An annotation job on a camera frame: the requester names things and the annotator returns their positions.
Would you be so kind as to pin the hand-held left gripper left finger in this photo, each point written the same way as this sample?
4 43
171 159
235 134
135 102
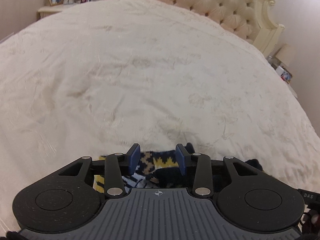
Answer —
133 158

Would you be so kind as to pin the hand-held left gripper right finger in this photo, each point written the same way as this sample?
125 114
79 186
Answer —
180 160

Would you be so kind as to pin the patterned knit sweater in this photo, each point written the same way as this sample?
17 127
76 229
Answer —
162 166

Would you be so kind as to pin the cream bedspread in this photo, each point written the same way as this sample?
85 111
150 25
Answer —
140 75

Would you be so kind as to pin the cream nightstand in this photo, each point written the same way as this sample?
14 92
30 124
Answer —
291 87
53 9

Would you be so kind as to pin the white table lamp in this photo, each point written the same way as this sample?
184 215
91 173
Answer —
283 54

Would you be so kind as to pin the colourful photo frame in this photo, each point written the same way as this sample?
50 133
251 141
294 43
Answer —
286 76

